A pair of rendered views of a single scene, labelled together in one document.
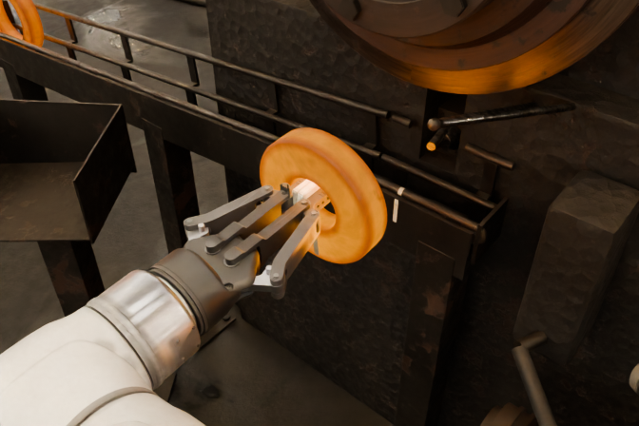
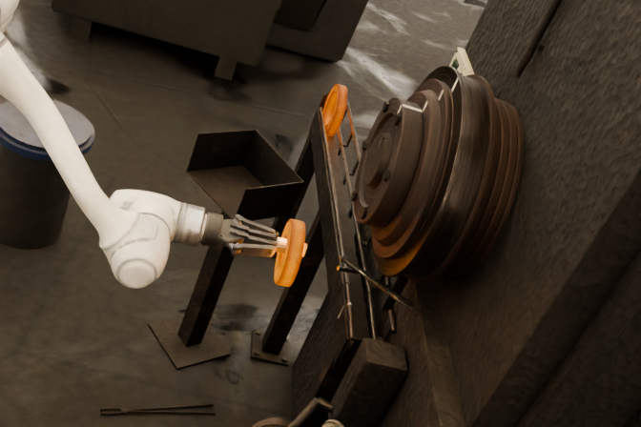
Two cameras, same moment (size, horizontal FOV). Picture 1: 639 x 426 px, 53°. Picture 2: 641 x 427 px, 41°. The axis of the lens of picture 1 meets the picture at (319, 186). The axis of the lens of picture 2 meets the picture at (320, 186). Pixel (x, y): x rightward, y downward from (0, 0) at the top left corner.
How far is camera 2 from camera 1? 1.42 m
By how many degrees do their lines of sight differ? 30
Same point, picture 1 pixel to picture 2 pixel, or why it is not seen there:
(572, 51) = (397, 269)
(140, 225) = not seen: hidden behind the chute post
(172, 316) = (196, 223)
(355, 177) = (293, 246)
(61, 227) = (231, 208)
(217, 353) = (258, 368)
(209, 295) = (212, 231)
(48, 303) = not seen: hidden behind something
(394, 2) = (361, 202)
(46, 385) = (151, 203)
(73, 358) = (162, 205)
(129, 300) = (191, 210)
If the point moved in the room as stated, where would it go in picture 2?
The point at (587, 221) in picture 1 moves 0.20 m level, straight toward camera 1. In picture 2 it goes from (366, 350) to (278, 342)
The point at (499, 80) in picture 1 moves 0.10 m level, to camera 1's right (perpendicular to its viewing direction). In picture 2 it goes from (384, 268) to (415, 298)
